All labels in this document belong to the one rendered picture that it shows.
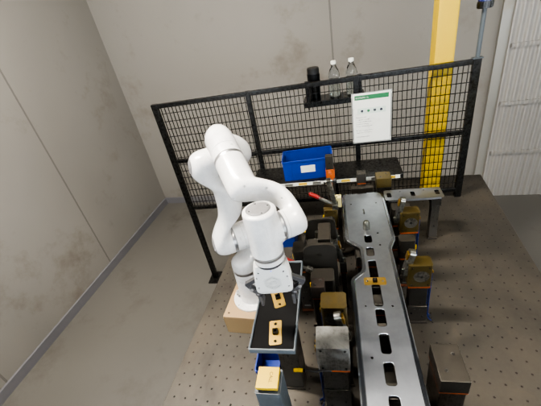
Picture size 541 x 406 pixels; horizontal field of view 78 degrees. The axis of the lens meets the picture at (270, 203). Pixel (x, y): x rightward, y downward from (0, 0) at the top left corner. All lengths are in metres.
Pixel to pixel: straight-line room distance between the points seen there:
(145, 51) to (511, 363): 3.56
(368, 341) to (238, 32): 2.76
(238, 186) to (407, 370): 0.75
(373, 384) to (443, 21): 1.71
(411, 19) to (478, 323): 2.32
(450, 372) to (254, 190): 0.76
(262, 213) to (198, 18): 2.81
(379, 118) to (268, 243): 1.46
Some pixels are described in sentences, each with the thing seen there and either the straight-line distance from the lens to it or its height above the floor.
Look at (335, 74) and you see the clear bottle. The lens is 2.10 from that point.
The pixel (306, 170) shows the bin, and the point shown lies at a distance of 2.03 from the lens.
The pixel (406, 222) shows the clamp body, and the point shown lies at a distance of 1.73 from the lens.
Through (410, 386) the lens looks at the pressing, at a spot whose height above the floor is 1.00.
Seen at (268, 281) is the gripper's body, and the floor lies 1.38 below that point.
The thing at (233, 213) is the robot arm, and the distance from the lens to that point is 1.29.
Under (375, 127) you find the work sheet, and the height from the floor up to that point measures 1.24.
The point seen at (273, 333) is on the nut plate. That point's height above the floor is 1.17.
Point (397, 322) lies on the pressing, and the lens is 1.30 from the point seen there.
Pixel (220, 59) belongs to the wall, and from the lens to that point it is 3.43.
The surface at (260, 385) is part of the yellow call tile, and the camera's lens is 1.01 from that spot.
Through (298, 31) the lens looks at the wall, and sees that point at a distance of 3.21.
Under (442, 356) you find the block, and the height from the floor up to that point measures 1.03.
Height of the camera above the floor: 2.02
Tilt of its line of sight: 32 degrees down
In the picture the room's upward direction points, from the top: 12 degrees counter-clockwise
